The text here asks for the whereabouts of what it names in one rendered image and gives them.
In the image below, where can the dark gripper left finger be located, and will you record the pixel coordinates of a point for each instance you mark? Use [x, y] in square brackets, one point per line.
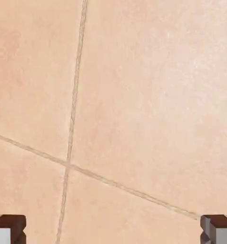
[8, 226]

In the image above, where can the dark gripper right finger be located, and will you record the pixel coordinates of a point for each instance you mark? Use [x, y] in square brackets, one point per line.
[218, 228]

